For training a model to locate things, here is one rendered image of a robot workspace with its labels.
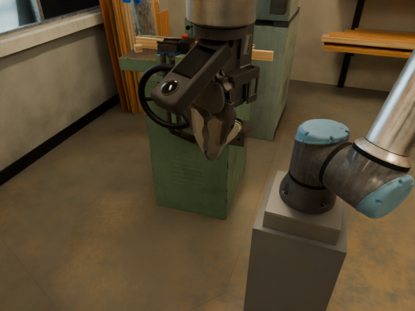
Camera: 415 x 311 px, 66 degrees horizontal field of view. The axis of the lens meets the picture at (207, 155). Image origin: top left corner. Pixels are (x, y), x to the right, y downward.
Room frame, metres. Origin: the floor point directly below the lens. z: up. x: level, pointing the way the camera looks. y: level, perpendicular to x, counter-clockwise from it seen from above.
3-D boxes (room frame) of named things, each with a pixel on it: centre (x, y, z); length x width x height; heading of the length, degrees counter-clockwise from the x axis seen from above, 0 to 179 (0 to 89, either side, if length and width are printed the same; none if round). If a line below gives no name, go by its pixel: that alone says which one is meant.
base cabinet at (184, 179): (1.68, 0.02, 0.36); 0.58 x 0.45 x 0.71; 163
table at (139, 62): (1.47, 0.11, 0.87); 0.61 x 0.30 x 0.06; 73
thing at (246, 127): (1.35, -0.15, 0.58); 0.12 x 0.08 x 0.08; 163
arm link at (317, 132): (0.84, -0.35, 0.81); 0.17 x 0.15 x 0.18; 30
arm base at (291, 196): (0.85, -0.35, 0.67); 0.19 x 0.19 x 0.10
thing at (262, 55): (1.54, -0.03, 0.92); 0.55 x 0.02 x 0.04; 73
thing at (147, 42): (1.59, 0.07, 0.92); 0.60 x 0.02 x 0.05; 73
